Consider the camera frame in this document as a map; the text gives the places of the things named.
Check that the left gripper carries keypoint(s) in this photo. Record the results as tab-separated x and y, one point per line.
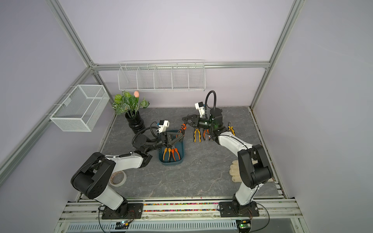
166	139

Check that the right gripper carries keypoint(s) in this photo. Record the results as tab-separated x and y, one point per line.
195	121

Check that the orange black pliers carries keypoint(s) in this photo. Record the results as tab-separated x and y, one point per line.
182	129

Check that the yellow grey pliers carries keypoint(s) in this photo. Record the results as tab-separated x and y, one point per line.
197	135

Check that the grey orange Greener pliers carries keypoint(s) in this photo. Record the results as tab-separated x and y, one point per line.
206	135

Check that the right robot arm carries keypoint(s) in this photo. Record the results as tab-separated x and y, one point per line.
254	166

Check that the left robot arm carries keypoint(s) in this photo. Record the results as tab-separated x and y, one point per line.
93	176

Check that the yellow long nose pliers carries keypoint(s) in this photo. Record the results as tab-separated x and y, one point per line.
167	155

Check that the teal plastic storage box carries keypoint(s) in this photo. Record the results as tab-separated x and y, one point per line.
169	137

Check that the black vase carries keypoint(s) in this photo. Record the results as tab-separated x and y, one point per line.
136	123

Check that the green artificial plant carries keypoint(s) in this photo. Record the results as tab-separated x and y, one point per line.
129	104

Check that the beige work glove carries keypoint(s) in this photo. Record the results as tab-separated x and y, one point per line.
235	172

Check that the masking tape roll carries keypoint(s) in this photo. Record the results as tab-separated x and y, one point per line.
117	179

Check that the white mesh basket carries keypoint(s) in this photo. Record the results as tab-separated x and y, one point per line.
81	109

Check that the orange handled pliers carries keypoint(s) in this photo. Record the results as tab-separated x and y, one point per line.
175	154

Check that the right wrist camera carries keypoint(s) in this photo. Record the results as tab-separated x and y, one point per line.
200	106

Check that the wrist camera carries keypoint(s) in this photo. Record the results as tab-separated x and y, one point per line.
200	106
163	126

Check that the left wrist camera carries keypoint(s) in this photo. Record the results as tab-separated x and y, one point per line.
163	126

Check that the white wire wall shelf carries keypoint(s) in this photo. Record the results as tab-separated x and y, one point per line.
162	75

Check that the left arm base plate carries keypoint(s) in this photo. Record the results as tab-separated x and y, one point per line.
125	211

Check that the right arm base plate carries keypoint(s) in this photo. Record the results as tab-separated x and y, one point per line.
234	209

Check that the aluminium front rail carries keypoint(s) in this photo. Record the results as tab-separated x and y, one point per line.
199	209

